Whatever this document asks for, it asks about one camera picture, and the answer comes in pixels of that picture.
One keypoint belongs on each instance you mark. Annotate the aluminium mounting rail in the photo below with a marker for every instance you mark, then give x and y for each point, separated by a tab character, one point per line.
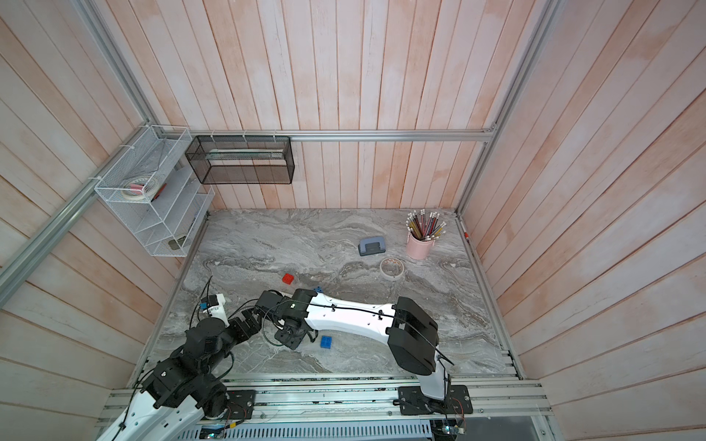
349	398

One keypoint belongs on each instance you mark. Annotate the black mesh basket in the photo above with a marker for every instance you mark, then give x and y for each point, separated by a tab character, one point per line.
241	159

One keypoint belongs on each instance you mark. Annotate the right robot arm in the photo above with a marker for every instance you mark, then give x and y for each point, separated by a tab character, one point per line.
409	332

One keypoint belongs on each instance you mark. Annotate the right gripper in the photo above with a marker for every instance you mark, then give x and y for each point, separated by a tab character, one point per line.
281	337

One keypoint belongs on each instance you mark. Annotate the tape roll on shelf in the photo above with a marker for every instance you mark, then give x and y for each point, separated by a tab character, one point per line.
140	188

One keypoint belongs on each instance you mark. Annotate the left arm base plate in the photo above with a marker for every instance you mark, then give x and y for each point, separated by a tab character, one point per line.
232	405

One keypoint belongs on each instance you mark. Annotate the bundle of pencils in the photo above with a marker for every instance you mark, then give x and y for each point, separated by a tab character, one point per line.
425	226

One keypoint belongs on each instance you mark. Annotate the white wire shelf rack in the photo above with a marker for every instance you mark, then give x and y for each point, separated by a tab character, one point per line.
167	225

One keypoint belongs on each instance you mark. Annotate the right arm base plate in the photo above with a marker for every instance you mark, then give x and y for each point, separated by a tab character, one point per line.
412	401

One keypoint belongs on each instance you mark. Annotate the red square lego brick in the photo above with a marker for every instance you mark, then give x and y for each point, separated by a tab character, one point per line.
288	279

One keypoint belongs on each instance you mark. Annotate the dark blue square lego brick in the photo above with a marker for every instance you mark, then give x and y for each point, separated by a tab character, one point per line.
326	342

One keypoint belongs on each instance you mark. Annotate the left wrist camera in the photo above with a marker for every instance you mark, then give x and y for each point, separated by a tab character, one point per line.
214	306

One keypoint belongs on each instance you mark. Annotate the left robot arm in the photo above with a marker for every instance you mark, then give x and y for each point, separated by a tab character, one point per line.
182	390

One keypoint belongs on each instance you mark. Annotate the pink pencil cup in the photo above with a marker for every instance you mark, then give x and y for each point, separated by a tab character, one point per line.
418	249

